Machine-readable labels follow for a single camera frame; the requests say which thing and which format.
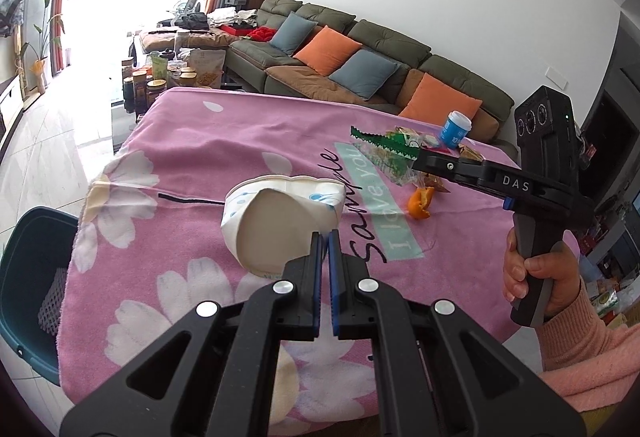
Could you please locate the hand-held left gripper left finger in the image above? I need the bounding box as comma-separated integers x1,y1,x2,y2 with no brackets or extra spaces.
59,231,326,437

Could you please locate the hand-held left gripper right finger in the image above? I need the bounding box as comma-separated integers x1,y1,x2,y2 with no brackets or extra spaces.
327,230,587,437

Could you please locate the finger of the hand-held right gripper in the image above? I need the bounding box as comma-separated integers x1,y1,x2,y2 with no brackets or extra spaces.
412,148,483,185

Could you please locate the clear green snack wrapper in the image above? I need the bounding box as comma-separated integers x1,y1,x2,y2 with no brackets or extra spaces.
350,126,431,188

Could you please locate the crushed white paper cup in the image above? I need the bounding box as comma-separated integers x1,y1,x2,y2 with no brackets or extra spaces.
220,174,346,279

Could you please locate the white foam fruit net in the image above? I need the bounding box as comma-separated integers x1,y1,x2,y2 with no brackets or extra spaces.
37,267,68,335

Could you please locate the dark teal trash bin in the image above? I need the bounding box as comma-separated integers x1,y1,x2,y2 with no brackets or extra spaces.
0,206,81,388

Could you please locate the person's right forearm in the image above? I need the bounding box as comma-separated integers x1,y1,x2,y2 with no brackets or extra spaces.
540,277,636,413

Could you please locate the person's right hand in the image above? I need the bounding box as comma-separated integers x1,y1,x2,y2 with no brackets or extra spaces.
504,227,583,318

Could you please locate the blue paper cup white lid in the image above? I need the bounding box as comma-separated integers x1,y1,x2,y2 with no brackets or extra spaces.
439,111,473,149

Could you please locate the green white snack wrapper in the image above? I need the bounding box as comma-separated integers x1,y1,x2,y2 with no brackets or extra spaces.
387,127,426,145

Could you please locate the orange peel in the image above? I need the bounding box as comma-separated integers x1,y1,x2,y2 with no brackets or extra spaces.
407,186,436,222

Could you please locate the orange cushion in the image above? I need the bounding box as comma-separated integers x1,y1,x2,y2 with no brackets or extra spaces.
397,72,483,123
295,24,363,75

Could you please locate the dark wooden cabinet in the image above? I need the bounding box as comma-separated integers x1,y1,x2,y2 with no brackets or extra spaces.
582,12,640,268

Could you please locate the brown cushion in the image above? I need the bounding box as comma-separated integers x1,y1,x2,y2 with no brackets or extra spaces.
395,67,426,105

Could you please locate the blue grey cushion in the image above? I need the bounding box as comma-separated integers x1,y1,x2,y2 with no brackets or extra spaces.
329,50,401,100
270,12,321,58

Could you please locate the green sofa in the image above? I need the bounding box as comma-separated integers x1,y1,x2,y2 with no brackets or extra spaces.
222,0,516,143

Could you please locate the pile of snack packets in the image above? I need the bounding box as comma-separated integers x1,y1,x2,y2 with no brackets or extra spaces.
590,267,640,328

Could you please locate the pink flower print blanket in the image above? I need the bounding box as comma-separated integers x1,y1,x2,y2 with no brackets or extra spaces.
57,87,523,423

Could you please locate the beige snack bag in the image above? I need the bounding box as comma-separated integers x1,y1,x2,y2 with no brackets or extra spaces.
187,48,226,88

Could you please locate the white clothes pile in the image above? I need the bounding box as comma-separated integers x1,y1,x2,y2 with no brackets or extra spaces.
207,6,258,25

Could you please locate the glass coffee table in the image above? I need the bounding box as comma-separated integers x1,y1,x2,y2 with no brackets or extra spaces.
110,30,241,153

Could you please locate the glass jar orange lid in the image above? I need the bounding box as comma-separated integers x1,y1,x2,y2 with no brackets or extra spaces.
146,80,168,113

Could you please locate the grey chair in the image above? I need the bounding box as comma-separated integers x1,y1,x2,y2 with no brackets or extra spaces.
172,0,211,18

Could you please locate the white tv cabinet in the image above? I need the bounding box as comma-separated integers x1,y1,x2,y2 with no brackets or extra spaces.
0,77,26,138

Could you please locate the blue patterned bag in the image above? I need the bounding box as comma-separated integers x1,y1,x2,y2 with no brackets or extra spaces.
0,0,26,38

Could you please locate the thin black cable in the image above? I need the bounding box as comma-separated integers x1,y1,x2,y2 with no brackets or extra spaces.
158,192,226,206

